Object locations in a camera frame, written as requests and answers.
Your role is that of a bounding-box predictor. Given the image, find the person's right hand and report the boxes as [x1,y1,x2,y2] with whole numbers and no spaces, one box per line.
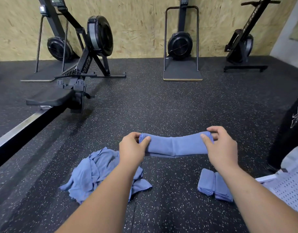
[201,126,240,173]

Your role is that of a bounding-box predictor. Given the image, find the person's left hand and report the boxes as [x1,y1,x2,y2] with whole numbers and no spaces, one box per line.
[118,132,152,170]

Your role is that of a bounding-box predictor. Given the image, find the plain blue towel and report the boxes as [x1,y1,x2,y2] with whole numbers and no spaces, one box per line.
[197,168,218,197]
[138,131,219,159]

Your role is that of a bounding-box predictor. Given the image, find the blue towel with wave print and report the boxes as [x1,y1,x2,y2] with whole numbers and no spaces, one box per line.
[214,171,234,203]

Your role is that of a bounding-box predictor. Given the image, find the blue towel pile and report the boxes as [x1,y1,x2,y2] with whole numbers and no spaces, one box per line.
[59,146,153,204]

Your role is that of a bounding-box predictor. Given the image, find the white perforated metal rack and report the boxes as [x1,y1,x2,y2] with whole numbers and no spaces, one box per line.
[255,143,298,216]

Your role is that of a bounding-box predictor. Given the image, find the person's right forearm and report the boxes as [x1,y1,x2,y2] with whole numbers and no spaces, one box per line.
[214,165,298,233]

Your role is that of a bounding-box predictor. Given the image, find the person's left forearm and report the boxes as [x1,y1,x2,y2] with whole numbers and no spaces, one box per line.
[56,162,144,233]

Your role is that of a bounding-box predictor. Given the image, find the black printed punching bag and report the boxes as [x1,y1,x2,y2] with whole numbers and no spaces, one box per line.
[267,92,298,170]

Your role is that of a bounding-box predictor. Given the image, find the black upright exercise machine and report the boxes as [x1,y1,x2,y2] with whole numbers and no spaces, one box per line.
[224,0,281,73]

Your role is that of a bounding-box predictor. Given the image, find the black ski trainer wooden-edged platform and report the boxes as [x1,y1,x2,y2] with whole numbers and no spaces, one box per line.
[163,0,203,82]

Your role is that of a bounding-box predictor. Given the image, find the black ski trainer grey platform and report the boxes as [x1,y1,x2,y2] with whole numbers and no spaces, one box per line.
[20,0,78,83]

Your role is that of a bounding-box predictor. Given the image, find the black rowing machine with rail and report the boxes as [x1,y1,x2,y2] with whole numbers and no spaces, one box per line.
[0,0,127,173]

